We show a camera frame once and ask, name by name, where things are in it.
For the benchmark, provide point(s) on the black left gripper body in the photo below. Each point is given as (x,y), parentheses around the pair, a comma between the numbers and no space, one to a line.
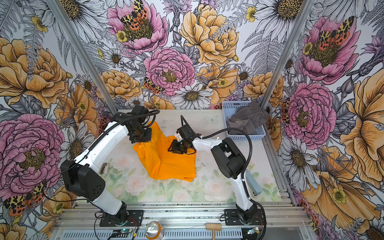
(140,134)

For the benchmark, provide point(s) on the light blue perforated laundry basket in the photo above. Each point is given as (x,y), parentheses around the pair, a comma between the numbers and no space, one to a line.
(230,107)

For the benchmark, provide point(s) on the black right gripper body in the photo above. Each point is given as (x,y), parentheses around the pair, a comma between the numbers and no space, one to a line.
(180,146)

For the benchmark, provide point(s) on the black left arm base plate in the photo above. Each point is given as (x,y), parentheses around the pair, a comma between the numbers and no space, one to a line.
(131,218)

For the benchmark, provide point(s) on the orange drawstring shorts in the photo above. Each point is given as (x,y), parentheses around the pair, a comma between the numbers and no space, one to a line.
(162,164)

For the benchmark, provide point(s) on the grey crumpled garment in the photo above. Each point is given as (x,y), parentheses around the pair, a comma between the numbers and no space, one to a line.
(249,118)

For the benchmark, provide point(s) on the aluminium front rail frame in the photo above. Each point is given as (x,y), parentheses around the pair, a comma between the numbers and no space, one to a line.
(186,221)

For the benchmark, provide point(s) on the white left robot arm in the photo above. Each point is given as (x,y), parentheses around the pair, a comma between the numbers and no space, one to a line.
(83,175)

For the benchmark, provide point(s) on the orange rimmed tape roll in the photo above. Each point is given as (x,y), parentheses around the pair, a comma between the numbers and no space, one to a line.
(154,231)

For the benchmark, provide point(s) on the aluminium frame corner post left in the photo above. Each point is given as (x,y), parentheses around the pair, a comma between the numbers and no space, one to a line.
(76,42)

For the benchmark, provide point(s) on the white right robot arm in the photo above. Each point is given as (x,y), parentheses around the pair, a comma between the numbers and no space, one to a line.
(230,160)

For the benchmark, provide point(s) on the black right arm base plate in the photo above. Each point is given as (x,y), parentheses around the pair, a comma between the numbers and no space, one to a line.
(234,216)

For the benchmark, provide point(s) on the aluminium frame corner post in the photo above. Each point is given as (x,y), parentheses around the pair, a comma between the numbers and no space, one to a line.
(291,41)
(76,42)

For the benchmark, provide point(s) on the small wooden mallet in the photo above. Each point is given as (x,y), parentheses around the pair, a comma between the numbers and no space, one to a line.
(213,227)

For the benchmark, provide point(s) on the aluminium frame corner post right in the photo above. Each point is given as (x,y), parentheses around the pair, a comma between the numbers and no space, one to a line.
(291,41)

